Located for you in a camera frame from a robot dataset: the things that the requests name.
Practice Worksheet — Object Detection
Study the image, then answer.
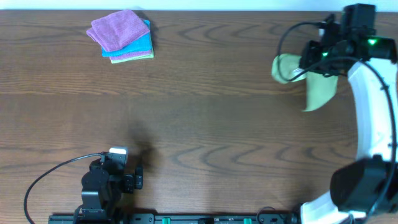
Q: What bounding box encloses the light green microfiber cloth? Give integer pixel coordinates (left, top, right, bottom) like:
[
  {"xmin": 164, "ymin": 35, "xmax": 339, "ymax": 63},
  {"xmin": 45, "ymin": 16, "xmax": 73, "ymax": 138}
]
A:
[{"xmin": 271, "ymin": 54, "xmax": 338, "ymax": 112}]

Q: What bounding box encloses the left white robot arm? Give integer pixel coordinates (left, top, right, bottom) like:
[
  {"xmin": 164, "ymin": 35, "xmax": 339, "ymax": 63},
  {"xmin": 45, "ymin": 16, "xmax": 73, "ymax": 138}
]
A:
[{"xmin": 72, "ymin": 166, "xmax": 144, "ymax": 223}]

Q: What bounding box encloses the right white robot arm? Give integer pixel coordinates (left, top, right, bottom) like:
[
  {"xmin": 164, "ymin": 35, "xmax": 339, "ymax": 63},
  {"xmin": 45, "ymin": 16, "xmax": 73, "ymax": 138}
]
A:
[{"xmin": 300, "ymin": 36, "xmax": 397, "ymax": 223}]

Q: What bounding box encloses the folded green cloth at bottom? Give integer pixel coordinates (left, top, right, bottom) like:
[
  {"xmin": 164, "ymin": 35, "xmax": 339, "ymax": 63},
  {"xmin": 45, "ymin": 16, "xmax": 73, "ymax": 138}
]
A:
[{"xmin": 111, "ymin": 34, "xmax": 154, "ymax": 63}]

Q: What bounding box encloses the folded purple cloth lower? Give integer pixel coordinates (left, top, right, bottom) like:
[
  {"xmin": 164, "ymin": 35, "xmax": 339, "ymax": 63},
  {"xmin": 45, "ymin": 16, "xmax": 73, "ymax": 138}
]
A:
[{"xmin": 110, "ymin": 50, "xmax": 152, "ymax": 60}]

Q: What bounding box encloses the folded purple cloth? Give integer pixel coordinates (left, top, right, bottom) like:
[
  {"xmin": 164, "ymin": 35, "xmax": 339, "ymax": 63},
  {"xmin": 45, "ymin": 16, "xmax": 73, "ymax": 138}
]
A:
[
  {"xmin": 86, "ymin": 9, "xmax": 150, "ymax": 52},
  {"xmin": 110, "ymin": 50, "xmax": 152, "ymax": 60}
]

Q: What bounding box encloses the folded blue cloth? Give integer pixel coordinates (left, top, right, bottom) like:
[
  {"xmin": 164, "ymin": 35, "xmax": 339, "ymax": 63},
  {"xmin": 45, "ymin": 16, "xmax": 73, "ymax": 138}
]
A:
[{"xmin": 96, "ymin": 17, "xmax": 151, "ymax": 60}]

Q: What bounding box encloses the folded purple cloth on top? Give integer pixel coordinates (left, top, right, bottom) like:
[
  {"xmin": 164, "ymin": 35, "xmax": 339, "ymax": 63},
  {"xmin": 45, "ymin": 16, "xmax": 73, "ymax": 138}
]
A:
[{"xmin": 86, "ymin": 9, "xmax": 150, "ymax": 52}]

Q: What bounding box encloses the right black cable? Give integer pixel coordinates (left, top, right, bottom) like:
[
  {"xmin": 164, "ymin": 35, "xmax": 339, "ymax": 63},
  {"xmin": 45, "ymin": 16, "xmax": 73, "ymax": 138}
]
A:
[{"xmin": 275, "ymin": 21, "xmax": 398, "ymax": 218}]

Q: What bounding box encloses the black cable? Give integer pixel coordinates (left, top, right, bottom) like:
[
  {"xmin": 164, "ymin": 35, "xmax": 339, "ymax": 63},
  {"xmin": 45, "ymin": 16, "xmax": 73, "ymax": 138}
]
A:
[
  {"xmin": 24, "ymin": 152, "xmax": 105, "ymax": 224},
  {"xmin": 275, "ymin": 21, "xmax": 398, "ymax": 218}
]

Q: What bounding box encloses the left black cable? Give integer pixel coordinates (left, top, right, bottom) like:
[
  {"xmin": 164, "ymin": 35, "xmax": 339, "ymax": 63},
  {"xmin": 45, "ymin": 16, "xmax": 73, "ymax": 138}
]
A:
[{"xmin": 24, "ymin": 152, "xmax": 105, "ymax": 224}]

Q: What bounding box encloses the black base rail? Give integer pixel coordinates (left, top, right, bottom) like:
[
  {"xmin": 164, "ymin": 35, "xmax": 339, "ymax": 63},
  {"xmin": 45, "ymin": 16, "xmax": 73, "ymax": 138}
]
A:
[{"xmin": 48, "ymin": 213, "xmax": 301, "ymax": 224}]

